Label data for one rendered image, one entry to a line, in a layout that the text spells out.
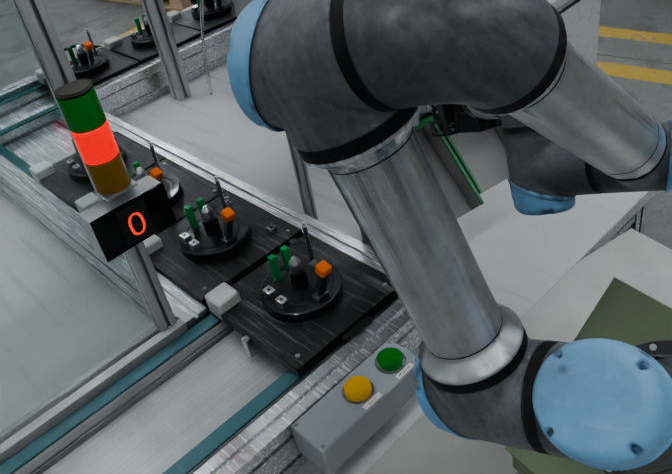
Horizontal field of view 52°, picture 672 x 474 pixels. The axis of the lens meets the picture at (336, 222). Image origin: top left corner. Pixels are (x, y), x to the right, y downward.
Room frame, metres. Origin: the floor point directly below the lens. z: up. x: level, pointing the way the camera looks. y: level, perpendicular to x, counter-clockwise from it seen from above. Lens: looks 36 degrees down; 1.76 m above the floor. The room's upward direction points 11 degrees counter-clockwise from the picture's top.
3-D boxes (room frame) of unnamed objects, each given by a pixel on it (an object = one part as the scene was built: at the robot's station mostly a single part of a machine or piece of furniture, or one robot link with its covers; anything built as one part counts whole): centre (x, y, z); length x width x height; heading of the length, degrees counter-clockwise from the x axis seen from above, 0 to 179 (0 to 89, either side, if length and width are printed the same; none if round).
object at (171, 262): (1.10, 0.23, 1.01); 0.24 x 0.24 x 0.13; 37
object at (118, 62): (2.12, 0.67, 1.01); 0.24 x 0.24 x 0.13; 37
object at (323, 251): (0.89, 0.08, 0.96); 0.24 x 0.24 x 0.02; 37
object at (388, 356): (0.71, -0.04, 0.96); 0.04 x 0.04 x 0.02
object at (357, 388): (0.67, 0.02, 0.96); 0.04 x 0.04 x 0.02
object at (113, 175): (0.87, 0.30, 1.28); 0.05 x 0.05 x 0.05
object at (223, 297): (0.91, 0.22, 0.97); 0.05 x 0.05 x 0.04; 37
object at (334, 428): (0.67, 0.02, 0.93); 0.21 x 0.07 x 0.06; 127
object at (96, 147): (0.87, 0.30, 1.33); 0.05 x 0.05 x 0.05
